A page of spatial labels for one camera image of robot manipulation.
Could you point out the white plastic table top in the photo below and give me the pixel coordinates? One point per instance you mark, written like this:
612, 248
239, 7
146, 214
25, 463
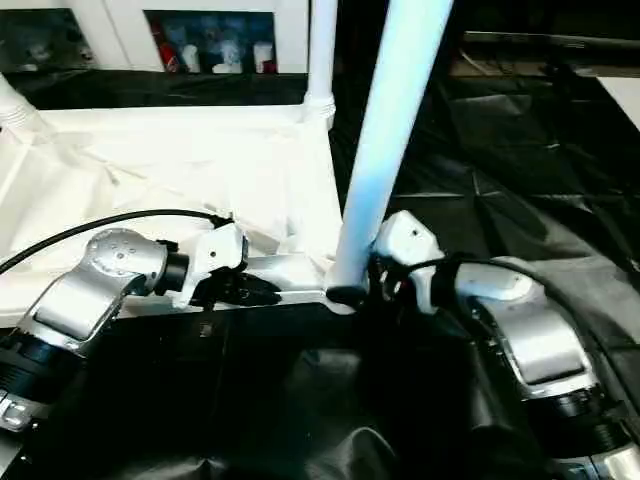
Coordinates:
150, 170

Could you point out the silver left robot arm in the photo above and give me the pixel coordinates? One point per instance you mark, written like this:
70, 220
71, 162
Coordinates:
80, 300

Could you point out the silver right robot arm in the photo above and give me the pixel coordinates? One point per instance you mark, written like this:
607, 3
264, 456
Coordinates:
530, 330

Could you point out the black plastic mat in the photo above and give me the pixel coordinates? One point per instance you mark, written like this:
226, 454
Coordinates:
520, 150

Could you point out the red bottle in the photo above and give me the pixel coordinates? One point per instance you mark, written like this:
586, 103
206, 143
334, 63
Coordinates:
170, 55

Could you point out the white cabinet with glass doors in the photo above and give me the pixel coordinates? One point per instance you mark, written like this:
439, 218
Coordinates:
120, 20

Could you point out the white flat board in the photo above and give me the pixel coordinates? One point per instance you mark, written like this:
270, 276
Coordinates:
625, 95

